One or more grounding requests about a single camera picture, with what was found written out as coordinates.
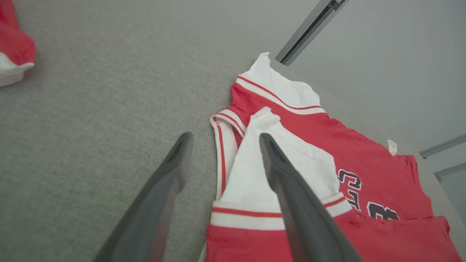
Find grey wall rail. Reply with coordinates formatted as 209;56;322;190
419;134;466;159
433;162;466;182

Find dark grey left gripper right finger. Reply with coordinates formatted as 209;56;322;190
259;133;364;262

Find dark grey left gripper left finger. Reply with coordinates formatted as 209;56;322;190
93;132;194;262

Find red and white basketball jersey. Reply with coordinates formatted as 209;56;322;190
198;52;463;262

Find red shorts with white stripe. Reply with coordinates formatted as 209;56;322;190
0;0;37;88

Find grey metal partition post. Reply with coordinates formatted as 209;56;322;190
275;0;350;67

